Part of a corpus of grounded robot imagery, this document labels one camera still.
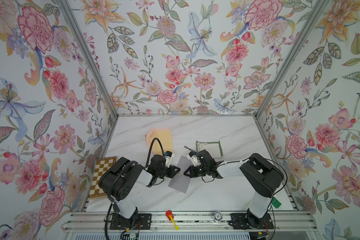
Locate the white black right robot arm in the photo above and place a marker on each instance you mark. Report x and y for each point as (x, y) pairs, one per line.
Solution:
(263, 176)

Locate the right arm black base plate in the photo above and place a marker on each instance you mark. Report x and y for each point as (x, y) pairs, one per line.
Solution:
(243, 221)

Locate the yellow envelope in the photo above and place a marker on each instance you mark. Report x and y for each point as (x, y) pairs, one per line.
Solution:
(165, 137)

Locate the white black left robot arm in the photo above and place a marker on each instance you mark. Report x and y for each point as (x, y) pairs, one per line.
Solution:
(118, 181)

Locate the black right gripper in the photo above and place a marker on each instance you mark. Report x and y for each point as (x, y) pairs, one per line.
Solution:
(192, 174)

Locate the green tag label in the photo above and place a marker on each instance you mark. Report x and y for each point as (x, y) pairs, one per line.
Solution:
(275, 203)

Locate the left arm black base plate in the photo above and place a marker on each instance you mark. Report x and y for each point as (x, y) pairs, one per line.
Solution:
(139, 221)

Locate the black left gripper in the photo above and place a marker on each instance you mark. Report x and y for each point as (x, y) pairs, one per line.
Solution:
(171, 174)

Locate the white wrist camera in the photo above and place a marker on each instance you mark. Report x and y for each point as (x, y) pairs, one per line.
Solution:
(168, 157)
(193, 158)

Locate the aluminium corner frame post left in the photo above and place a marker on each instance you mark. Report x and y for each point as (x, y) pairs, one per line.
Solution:
(72, 22)

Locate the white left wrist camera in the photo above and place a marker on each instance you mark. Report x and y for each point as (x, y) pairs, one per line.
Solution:
(168, 157)

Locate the grey lavender envelope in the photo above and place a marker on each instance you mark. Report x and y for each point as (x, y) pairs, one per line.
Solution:
(181, 182)

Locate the aluminium front rail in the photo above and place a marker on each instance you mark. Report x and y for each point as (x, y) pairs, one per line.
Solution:
(284, 221)

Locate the pink envelope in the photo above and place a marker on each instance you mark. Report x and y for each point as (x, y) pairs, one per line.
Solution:
(149, 137)

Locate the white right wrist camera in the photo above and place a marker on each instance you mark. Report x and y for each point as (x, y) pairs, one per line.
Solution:
(193, 158)

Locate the round silver knob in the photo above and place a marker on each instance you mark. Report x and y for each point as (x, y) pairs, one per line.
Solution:
(218, 216)

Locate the yellow stick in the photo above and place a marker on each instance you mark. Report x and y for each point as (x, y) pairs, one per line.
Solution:
(176, 227)

